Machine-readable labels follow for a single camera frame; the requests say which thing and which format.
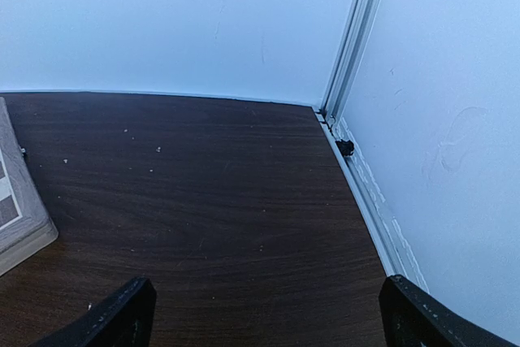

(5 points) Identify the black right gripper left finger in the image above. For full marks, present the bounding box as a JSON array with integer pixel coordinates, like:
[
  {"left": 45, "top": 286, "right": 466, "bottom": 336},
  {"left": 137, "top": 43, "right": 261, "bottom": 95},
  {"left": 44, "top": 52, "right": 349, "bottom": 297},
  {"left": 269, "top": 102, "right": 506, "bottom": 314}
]
[{"left": 33, "top": 277, "right": 157, "bottom": 346}]

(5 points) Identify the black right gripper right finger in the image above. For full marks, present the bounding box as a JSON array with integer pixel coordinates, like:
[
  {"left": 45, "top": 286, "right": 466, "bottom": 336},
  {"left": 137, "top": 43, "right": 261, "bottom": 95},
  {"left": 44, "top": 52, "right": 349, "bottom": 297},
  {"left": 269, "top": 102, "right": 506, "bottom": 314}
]
[{"left": 379, "top": 275, "right": 512, "bottom": 346}]

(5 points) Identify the wooden chess board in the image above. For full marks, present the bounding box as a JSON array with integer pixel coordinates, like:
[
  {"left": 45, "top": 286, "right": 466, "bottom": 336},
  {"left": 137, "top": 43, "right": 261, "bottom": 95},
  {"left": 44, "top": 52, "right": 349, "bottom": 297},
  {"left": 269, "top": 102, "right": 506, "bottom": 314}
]
[{"left": 1, "top": 99, "right": 59, "bottom": 275}]

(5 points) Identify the black bracket at frame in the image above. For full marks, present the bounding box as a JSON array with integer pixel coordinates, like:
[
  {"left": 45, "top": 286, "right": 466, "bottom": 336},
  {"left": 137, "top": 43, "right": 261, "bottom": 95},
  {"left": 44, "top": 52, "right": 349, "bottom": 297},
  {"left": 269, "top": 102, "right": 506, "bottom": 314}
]
[{"left": 336, "top": 140, "right": 355, "bottom": 157}]

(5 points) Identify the aluminium right corner post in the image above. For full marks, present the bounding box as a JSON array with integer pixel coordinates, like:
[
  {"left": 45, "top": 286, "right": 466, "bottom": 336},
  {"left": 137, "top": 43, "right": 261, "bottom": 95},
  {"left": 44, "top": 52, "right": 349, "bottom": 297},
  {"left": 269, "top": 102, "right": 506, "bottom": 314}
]
[{"left": 319, "top": 0, "right": 380, "bottom": 125}]

